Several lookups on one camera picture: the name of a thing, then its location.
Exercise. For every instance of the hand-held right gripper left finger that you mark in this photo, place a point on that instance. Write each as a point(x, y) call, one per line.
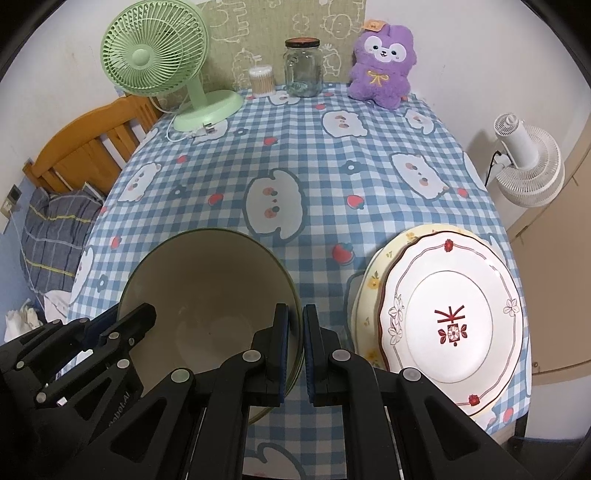
point(282, 350)

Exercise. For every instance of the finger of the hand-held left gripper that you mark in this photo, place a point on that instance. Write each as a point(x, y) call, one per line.
point(129, 327)
point(51, 344)

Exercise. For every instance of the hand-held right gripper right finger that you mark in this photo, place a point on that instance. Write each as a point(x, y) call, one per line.
point(311, 355)

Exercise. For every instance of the blue patterned ceramic bowl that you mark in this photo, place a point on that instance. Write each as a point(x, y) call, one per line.
point(207, 295)

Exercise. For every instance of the deep yellow floral plate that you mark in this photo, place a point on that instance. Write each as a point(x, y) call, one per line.
point(375, 277)

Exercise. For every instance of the white plate red flower motif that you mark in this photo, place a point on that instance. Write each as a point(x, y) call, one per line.
point(438, 286)

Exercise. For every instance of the white crumpled cloth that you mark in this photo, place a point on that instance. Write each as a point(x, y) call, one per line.
point(21, 321)

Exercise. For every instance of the grey plaid pillow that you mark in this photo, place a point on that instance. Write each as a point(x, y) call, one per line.
point(55, 230)

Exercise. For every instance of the blue checked printed tablecloth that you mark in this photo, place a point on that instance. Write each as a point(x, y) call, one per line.
point(314, 175)

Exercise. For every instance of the wooden bed headboard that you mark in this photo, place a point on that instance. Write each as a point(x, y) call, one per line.
point(78, 147)

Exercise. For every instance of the beige door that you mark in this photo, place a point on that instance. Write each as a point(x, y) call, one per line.
point(554, 277)

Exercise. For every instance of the cotton swab container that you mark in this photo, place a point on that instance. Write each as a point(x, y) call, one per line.
point(262, 83)

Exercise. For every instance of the green desk fan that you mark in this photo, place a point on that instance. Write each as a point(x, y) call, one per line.
point(147, 55)

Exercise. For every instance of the glass jar with dark lid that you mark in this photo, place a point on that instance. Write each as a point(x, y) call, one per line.
point(302, 69)

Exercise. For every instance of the purple plush toy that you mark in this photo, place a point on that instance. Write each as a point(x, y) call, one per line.
point(378, 78)

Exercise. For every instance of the white standing fan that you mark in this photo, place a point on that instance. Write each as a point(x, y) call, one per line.
point(531, 166)

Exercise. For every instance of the green cartoon printed wall mat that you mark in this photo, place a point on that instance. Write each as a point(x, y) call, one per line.
point(277, 27)

